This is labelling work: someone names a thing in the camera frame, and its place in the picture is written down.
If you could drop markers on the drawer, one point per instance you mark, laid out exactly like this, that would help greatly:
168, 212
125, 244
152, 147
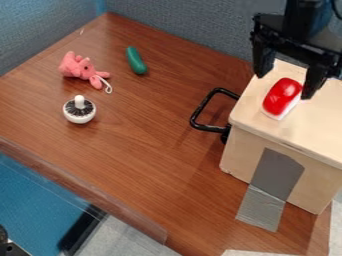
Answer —
209, 111

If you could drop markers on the pink plush animal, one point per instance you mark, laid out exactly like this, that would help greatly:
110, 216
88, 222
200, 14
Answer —
82, 69

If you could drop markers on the red toy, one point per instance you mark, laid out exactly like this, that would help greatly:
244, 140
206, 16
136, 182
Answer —
282, 97

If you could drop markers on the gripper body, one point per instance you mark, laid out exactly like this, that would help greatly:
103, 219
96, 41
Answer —
294, 41

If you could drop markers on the white toy mushroom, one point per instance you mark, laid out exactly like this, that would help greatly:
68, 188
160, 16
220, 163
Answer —
79, 109

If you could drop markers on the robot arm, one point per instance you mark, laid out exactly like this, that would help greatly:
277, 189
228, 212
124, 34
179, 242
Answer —
307, 15

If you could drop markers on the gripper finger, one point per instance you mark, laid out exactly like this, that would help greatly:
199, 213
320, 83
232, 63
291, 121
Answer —
262, 61
314, 81

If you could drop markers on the cabinet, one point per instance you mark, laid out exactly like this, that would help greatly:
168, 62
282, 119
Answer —
289, 140

